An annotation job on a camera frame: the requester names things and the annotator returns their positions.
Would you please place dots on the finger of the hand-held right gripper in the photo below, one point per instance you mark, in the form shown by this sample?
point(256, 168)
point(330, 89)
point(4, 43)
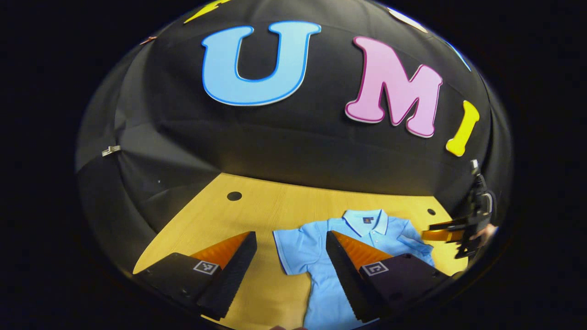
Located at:
point(442, 235)
point(451, 224)

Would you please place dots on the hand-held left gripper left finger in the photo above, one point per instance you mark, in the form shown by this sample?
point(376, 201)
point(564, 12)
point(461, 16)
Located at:
point(229, 284)

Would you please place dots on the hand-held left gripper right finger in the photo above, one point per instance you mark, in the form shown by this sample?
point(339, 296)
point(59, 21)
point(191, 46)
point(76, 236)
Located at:
point(351, 284)

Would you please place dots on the light blue T-shirt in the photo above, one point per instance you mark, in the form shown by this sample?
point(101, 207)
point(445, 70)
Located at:
point(316, 247)

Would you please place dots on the black backdrop cloth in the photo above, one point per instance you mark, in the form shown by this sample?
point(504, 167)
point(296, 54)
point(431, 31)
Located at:
point(321, 137)

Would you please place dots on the small white clip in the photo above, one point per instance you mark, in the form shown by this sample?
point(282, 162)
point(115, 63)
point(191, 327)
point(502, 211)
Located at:
point(111, 150)

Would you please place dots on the small reddish clip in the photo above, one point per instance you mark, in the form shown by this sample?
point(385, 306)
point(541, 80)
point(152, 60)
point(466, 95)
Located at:
point(147, 40)

